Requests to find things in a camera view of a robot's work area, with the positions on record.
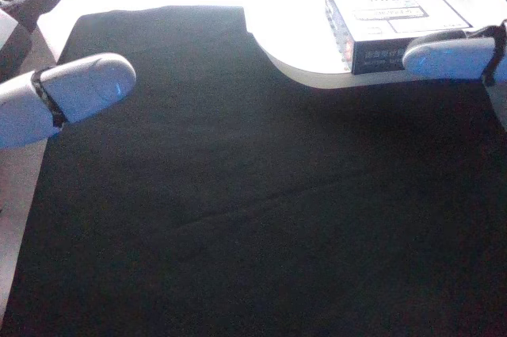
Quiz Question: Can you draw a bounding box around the black table cloth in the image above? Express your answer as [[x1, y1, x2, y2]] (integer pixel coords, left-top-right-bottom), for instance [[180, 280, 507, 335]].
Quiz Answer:
[[0, 6, 507, 337]]

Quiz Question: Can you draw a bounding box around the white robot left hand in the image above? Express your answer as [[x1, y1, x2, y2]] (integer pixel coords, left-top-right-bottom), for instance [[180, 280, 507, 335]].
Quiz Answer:
[[402, 19, 507, 86]]

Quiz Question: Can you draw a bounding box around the blue and white calculator box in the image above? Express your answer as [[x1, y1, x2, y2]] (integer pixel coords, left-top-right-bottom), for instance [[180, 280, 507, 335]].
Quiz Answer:
[[324, 0, 476, 75]]

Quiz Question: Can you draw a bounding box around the white studded oval tray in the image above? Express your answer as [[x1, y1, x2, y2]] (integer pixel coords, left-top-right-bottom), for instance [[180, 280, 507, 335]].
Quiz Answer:
[[243, 0, 507, 90]]

